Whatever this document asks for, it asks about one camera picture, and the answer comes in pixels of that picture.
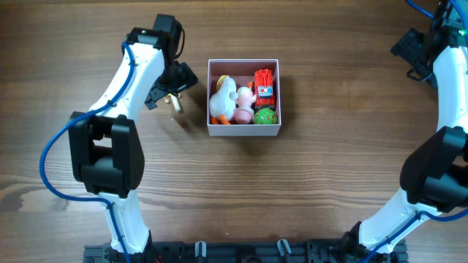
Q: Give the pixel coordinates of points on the pink pig plush toy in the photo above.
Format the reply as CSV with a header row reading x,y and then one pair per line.
x,y
244,112

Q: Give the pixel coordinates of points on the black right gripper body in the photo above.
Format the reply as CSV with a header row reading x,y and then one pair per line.
x,y
408,49

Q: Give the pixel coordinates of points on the yellow wooden rattle drum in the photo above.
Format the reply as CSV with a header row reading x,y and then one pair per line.
x,y
174,100

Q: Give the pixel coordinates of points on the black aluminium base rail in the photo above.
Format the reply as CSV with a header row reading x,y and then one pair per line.
x,y
281,251

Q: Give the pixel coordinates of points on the red toy fire truck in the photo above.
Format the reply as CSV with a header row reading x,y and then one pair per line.
x,y
264,89

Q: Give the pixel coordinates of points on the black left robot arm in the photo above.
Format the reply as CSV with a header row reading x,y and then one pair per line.
x,y
106,153

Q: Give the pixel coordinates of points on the green ball red numbers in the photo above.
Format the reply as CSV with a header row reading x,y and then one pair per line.
x,y
266,116

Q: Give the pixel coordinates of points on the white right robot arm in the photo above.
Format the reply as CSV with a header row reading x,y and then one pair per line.
x,y
432,186

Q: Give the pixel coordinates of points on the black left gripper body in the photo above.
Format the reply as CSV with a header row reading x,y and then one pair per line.
x,y
170,86

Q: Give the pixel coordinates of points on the white duck plush toy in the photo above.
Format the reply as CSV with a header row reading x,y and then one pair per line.
x,y
223,103

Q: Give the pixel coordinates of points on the white box pink inside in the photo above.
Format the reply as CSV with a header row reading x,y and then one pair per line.
x,y
242,71

